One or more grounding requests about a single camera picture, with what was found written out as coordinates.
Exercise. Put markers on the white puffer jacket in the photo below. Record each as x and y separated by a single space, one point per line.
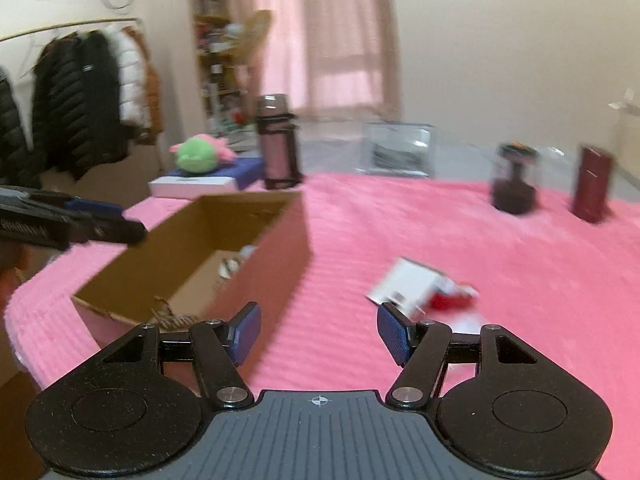
131 80

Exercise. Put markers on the clear plastic packet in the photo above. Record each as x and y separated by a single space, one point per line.
465 322

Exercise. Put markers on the cream plug adapter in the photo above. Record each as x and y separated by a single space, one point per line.
231 266

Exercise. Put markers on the wooden bookshelf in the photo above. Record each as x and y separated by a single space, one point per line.
210 5

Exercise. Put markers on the pink ribbed blanket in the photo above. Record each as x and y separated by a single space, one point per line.
500 285

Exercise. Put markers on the blue and white box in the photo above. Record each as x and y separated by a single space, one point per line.
210 183

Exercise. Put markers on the black puffer jacket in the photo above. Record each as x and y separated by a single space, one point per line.
12 135
75 105

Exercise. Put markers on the brown hair claw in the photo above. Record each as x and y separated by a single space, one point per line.
170 317

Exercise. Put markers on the maroon thermos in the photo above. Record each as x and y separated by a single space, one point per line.
592 185

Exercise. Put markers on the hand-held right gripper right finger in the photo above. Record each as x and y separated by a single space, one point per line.
394 332

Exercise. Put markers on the pink curtain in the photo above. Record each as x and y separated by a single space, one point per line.
325 35

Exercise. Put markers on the red and white toy figure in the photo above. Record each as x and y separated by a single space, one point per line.
450 301

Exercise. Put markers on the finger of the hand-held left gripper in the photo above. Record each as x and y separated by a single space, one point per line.
115 231
95 207

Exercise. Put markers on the brown jacket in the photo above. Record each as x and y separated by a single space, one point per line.
154 95

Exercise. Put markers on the green and pink plush toy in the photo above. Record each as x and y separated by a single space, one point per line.
197 156

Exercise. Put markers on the brown cardboard box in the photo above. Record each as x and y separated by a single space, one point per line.
280 270

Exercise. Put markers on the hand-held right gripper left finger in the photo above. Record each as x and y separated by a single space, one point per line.
247 332

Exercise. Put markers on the standing fan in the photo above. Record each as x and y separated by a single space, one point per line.
255 30

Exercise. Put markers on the silver picture frame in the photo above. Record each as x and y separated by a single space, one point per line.
397 150

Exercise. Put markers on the dark glass jar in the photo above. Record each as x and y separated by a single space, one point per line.
515 180

